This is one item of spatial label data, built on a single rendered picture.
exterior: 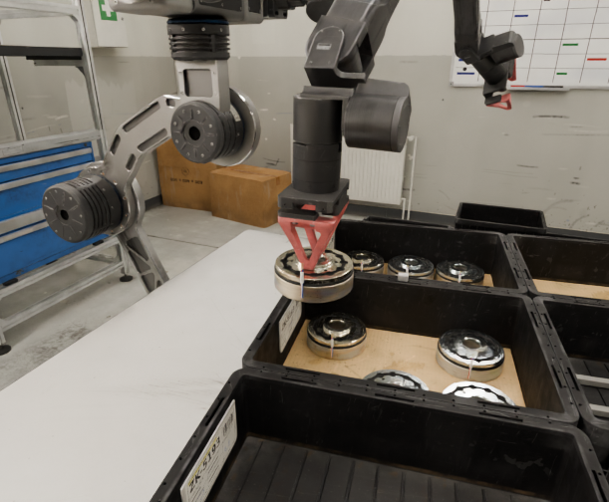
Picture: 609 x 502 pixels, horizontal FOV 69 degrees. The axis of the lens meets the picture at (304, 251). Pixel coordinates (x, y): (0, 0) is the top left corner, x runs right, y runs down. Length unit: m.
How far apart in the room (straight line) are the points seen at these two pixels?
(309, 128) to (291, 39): 3.60
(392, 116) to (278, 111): 3.70
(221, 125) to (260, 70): 3.16
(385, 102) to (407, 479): 0.43
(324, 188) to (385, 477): 0.35
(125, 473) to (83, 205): 0.79
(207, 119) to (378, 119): 0.64
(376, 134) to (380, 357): 0.42
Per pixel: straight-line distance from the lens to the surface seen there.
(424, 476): 0.62
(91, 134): 2.74
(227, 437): 0.57
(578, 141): 3.81
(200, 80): 1.12
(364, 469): 0.61
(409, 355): 0.79
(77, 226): 1.42
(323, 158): 0.50
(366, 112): 0.48
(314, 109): 0.49
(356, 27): 0.55
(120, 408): 0.93
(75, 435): 0.91
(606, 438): 0.61
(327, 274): 0.55
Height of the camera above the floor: 1.29
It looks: 23 degrees down
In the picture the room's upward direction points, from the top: straight up
